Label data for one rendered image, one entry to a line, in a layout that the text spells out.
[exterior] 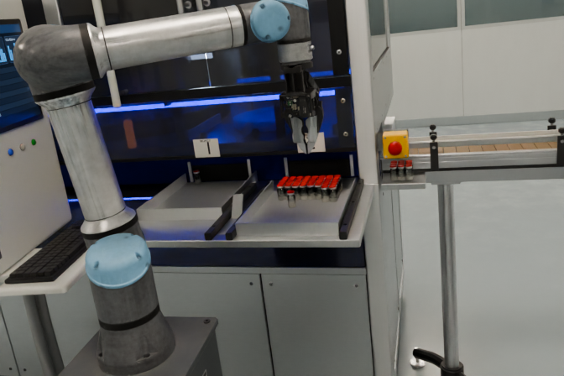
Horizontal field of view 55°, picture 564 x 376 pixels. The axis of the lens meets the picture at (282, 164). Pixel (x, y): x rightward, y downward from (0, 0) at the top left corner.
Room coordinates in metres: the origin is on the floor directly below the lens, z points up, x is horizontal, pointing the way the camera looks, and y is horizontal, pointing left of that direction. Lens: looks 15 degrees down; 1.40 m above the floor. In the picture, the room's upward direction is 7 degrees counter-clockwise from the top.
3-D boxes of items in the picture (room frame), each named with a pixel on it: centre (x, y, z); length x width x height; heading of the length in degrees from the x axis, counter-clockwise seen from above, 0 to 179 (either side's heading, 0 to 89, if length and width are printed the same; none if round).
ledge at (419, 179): (1.59, -0.37, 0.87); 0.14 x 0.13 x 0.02; 164
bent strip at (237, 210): (1.36, 0.15, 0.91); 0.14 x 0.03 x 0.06; 164
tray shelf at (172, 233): (1.49, 0.11, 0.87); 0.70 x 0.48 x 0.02; 74
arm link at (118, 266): (0.96, 0.33, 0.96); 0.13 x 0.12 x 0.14; 17
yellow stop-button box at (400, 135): (1.56, -0.34, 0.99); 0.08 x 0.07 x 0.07; 164
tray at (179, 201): (1.60, 0.26, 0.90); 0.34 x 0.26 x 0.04; 164
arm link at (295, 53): (1.21, -0.06, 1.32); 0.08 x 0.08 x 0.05
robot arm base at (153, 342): (0.96, 0.33, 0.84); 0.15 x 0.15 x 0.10
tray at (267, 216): (1.40, -0.04, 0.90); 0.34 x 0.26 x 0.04; 164
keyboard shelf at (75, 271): (1.50, 0.69, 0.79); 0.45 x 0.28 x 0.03; 171
